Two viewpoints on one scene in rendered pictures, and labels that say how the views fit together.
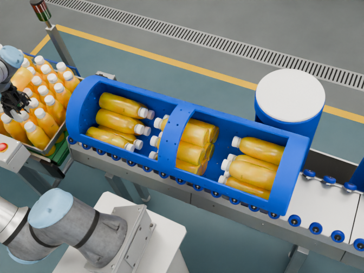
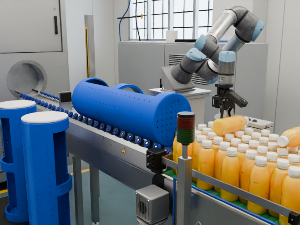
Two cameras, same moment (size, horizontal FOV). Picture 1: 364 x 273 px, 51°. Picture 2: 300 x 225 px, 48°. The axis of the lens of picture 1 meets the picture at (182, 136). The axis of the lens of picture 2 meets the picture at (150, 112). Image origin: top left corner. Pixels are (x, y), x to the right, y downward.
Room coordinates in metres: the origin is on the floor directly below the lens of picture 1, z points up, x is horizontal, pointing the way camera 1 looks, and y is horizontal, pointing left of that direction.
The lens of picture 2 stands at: (2.68, 0.72, 1.51)
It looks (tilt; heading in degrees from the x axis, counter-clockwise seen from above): 13 degrees down; 196
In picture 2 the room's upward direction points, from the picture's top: straight up
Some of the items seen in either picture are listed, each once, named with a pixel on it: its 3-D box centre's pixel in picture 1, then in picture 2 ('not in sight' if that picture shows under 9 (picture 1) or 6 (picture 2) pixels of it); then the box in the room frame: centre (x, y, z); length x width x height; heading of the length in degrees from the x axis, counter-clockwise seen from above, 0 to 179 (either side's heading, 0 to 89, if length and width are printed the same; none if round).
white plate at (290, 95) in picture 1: (290, 94); (44, 117); (0.92, -0.47, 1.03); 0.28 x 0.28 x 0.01
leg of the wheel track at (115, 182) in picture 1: (124, 197); not in sight; (0.96, 0.40, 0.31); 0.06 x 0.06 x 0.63; 56
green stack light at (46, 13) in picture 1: (43, 13); (185, 134); (1.57, 0.52, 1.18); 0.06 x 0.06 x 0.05
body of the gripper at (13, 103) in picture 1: (11, 96); (223, 96); (1.04, 0.61, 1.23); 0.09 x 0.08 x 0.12; 56
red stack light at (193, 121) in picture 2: (38, 5); (185, 121); (1.57, 0.52, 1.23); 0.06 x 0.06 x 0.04
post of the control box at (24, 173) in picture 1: (52, 201); not in sight; (0.93, 0.74, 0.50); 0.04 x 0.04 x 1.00; 56
